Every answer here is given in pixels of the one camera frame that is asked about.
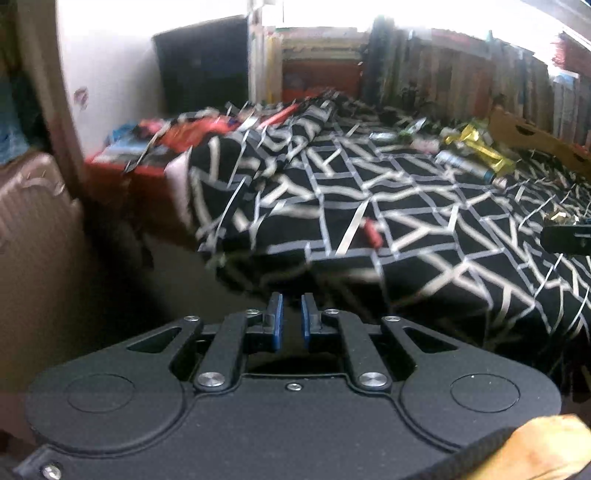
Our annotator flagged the stack of colourful magazines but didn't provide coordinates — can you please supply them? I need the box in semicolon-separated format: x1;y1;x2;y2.
281;27;368;63

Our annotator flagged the person's left hand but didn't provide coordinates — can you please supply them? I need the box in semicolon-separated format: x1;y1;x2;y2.
478;413;591;480

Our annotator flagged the black white patterned blanket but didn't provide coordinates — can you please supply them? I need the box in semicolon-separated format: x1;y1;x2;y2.
189;90;591;365

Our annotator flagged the orange red snack bag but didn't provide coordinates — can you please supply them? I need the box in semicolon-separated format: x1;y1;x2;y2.
139;117;232;148

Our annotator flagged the white teal paper packet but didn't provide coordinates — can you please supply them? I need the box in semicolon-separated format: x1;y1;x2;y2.
436;150;497;182

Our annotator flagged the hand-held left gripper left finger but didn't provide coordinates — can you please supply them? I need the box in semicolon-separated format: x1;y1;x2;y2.
124;292;284;393

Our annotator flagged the blue clothing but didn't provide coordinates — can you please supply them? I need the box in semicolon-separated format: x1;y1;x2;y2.
0;76;44;164

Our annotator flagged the row of pale books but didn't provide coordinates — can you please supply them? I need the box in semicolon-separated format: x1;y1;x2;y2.
248;25;283;103

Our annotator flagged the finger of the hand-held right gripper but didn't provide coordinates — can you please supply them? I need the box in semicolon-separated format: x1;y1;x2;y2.
540;223;591;256

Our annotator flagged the wooden desk organizer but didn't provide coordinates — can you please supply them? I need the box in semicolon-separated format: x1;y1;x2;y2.
488;105;591;177

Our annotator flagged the row of green-spined books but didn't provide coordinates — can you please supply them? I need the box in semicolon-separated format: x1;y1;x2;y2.
549;65;591;149

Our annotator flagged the long red sausage stick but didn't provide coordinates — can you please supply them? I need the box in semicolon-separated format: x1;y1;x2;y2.
362;219;384;250

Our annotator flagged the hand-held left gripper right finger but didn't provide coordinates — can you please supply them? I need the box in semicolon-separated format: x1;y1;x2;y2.
300;293;458;393

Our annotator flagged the large gold snack bag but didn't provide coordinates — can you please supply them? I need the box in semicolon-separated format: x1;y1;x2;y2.
441;124;517;177

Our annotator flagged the large red plastic basket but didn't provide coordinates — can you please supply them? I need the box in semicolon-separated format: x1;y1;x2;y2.
281;59;365;106

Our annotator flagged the red storage box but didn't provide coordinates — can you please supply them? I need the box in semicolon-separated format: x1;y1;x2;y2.
84;154;190;222

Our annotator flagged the row of brown-spined books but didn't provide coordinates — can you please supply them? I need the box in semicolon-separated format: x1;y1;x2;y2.
362;16;552;134

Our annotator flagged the black board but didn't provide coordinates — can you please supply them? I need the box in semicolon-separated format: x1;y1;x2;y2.
152;15;251;115

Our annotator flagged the brown suitcase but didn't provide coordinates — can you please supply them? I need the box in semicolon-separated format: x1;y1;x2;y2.
0;151;90;333

